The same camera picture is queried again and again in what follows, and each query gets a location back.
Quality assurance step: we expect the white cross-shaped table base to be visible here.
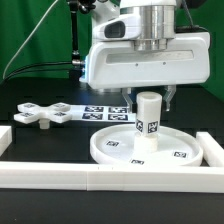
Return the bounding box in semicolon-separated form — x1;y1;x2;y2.
14;102;72;130

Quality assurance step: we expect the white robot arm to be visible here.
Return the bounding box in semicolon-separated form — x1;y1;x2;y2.
80;0;210;102

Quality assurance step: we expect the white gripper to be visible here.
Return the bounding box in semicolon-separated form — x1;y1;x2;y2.
87;32;210;113

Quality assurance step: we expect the white front fence rail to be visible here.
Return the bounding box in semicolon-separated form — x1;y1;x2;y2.
0;162;224;193

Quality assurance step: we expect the white left fence rail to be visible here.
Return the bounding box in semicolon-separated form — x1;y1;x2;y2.
0;126;12;156

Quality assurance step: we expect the grey cable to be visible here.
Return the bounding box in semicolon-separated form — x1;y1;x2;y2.
2;0;59;80

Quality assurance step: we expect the white marker sheet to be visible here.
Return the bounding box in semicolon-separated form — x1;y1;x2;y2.
69;105;136;123

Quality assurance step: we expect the white right fence rail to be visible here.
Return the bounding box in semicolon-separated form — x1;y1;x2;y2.
196;132;224;168

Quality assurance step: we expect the white round table top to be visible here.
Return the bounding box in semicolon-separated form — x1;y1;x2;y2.
90;124;203;167

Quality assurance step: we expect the black cable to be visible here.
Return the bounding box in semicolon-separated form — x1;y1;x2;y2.
0;61;74;85

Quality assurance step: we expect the black camera stand pole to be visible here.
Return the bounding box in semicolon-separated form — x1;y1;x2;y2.
66;0;96;79

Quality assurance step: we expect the white fence rail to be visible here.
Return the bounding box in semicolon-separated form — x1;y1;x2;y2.
196;132;224;168
0;162;224;193
0;126;12;156

